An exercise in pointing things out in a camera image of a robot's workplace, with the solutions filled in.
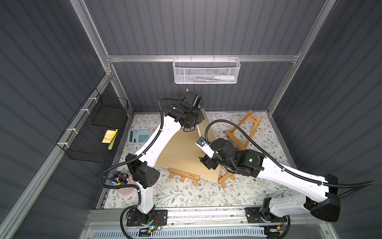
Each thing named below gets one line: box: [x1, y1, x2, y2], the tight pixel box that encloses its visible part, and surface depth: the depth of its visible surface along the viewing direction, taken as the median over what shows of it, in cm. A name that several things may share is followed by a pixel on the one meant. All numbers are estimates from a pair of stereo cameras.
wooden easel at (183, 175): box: [168, 167, 201, 187], surface depth 88 cm
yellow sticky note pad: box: [101, 129, 116, 144], surface depth 76 cm
